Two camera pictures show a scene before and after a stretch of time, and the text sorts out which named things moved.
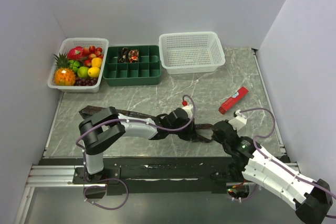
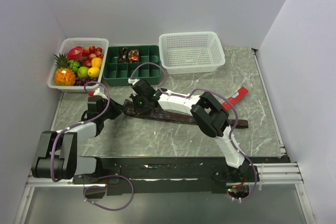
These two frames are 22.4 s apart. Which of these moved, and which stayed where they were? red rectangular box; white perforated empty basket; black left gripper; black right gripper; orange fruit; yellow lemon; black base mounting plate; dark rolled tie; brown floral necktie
Moved: brown floral necktie; black left gripper; black right gripper
Stayed: yellow lemon; red rectangular box; white perforated empty basket; dark rolled tie; orange fruit; black base mounting plate
